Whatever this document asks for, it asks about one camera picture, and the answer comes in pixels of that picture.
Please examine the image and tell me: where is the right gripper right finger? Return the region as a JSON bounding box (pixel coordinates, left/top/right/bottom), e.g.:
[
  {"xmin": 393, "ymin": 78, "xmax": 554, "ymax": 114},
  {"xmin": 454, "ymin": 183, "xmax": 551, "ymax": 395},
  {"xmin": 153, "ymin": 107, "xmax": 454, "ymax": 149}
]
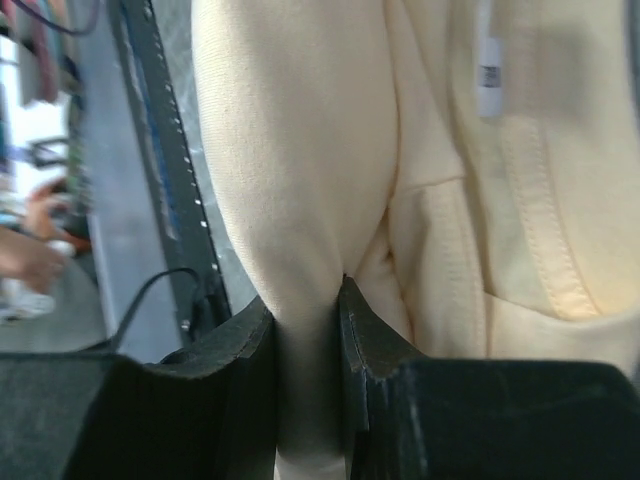
[{"xmin": 337, "ymin": 277, "xmax": 421, "ymax": 479}]

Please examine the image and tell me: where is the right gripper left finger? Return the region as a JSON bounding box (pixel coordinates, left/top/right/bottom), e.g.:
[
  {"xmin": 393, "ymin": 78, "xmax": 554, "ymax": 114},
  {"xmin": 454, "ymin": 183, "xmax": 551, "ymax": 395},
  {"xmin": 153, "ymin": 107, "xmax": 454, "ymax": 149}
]
[{"xmin": 144, "ymin": 299, "xmax": 276, "ymax": 479}]

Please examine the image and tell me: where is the cream yellow t shirt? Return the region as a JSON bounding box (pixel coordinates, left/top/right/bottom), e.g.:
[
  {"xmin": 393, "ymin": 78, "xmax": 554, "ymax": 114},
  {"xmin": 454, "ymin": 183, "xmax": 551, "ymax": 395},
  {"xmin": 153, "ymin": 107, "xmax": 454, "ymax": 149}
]
[{"xmin": 192, "ymin": 1, "xmax": 639, "ymax": 479}]

